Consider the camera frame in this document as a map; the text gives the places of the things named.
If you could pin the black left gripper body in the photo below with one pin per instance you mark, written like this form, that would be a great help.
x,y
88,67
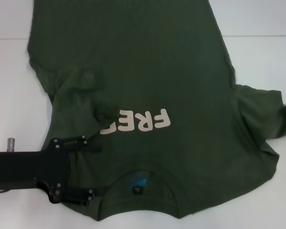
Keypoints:
x,y
26,167

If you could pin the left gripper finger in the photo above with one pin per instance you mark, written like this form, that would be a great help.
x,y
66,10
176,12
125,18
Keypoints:
x,y
71,142
78,194

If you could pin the dark green FREE! shirt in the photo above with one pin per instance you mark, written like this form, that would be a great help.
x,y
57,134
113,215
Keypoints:
x,y
157,59

